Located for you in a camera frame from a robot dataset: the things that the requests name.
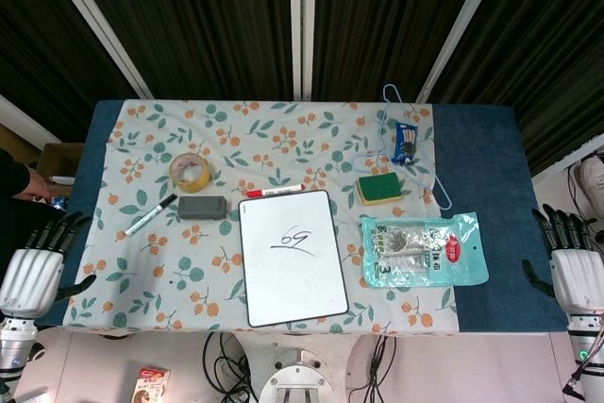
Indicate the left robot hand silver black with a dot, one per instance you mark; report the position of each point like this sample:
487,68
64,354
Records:
30,280

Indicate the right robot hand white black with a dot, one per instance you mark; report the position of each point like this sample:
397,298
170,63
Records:
578,280

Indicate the grey whiteboard eraser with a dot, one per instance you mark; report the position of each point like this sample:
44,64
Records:
202,207

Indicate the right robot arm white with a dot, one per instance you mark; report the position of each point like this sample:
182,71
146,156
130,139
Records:
587,341

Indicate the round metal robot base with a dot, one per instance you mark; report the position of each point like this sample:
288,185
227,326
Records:
297,377

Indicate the person in dark clothes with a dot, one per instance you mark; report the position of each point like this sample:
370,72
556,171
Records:
19,186

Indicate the cardboard box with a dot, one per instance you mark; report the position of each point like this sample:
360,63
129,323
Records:
59,157

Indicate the blue felt table cover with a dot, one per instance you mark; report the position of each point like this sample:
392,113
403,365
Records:
491,186

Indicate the teal cleaning cloth package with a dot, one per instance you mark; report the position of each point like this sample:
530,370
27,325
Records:
448,256

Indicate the black cap marker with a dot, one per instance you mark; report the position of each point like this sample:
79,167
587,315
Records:
148,216

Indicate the orange snack box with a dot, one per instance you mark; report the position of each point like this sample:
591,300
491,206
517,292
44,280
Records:
153,384

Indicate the yellow tape roll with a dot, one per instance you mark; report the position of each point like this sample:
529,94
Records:
200,179

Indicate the green yellow sponge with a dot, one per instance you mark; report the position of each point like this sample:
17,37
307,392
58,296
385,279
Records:
380,187

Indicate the blue cookie pack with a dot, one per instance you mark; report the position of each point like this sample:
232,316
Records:
405,143

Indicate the red cap marker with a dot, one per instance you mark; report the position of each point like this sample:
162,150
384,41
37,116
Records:
278,191

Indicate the floral tablecloth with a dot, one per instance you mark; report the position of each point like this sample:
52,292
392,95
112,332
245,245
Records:
283,148

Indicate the white whiteboard black frame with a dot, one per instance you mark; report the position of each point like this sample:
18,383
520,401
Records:
292,280

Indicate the white partition frame post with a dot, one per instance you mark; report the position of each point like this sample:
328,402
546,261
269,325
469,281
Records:
302,21
462,21
99,21

